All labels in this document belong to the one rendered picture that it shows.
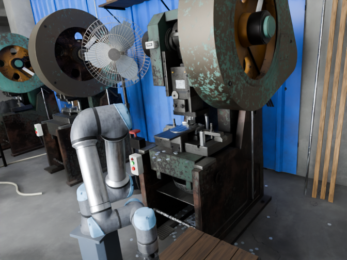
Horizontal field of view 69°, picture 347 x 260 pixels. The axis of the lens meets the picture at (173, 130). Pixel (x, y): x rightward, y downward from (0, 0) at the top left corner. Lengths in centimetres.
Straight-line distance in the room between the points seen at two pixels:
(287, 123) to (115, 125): 191
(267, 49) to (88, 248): 147
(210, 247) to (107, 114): 79
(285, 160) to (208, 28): 194
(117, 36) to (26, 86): 234
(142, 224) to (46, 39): 200
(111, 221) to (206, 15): 85
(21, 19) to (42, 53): 392
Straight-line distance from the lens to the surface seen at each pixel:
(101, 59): 229
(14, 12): 642
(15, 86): 425
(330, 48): 229
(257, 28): 133
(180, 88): 160
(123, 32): 224
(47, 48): 256
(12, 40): 430
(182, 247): 134
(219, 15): 109
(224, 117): 176
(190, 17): 112
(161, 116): 353
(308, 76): 253
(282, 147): 271
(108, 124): 102
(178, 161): 155
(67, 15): 269
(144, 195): 186
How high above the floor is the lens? 124
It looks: 16 degrees down
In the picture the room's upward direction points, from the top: 5 degrees counter-clockwise
